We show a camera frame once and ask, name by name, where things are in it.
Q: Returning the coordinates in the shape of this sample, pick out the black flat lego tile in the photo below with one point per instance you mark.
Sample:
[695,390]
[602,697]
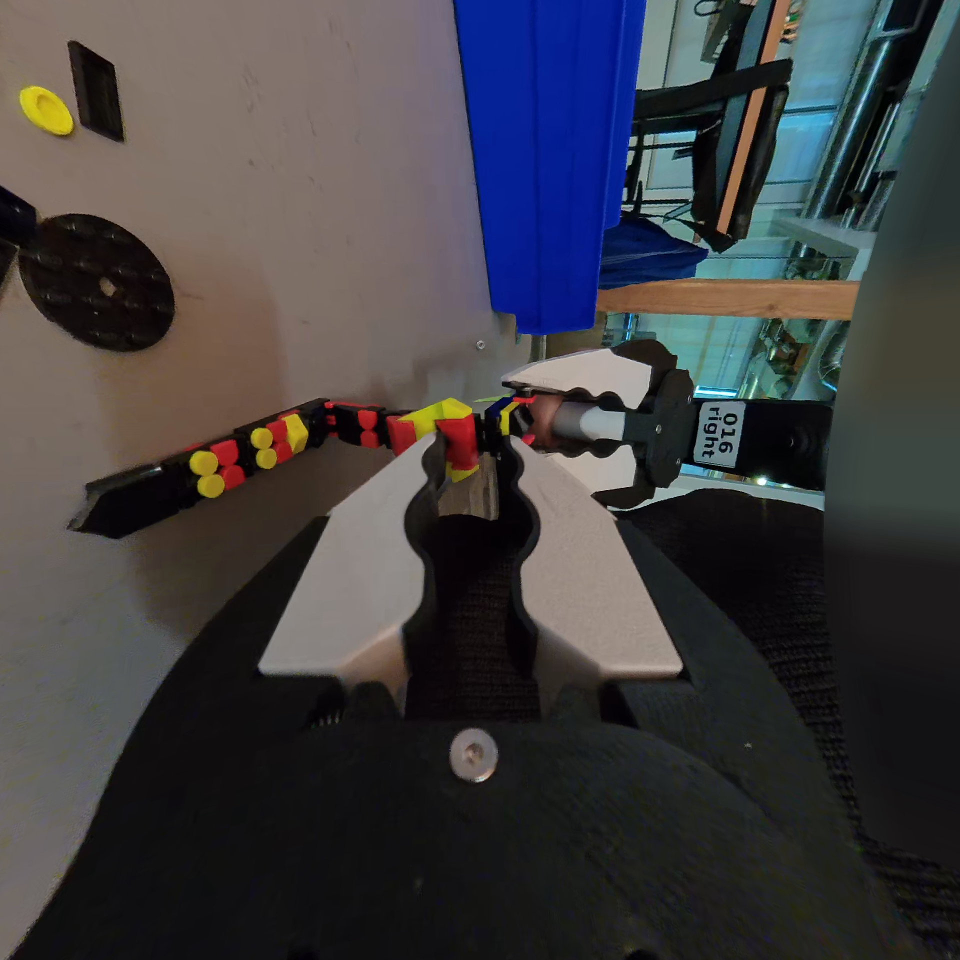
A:
[96,90]

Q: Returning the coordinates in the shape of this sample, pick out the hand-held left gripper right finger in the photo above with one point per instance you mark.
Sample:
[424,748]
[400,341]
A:
[600,592]

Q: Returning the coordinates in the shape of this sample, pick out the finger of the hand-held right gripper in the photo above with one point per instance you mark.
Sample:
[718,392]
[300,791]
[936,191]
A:
[585,371]
[600,451]

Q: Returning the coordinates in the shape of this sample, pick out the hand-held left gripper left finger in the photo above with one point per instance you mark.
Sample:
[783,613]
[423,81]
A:
[352,577]

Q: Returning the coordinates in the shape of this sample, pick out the red yellow black lego snake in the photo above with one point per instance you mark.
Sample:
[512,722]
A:
[225,461]

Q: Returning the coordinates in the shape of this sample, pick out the person's right hand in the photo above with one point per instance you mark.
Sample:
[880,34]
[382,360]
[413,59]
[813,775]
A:
[549,420]

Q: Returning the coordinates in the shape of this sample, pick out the black round lego plate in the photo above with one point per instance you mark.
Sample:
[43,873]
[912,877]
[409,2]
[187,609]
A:
[97,281]

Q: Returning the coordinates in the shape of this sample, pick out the yellow round lego stud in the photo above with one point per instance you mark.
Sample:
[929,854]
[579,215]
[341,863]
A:
[46,111]

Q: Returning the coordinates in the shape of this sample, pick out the wooden beam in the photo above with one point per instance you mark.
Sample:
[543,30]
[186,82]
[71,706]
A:
[712,300]

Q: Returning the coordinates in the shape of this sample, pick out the black-legged wooden desk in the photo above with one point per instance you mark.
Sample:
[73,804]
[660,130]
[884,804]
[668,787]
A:
[742,150]

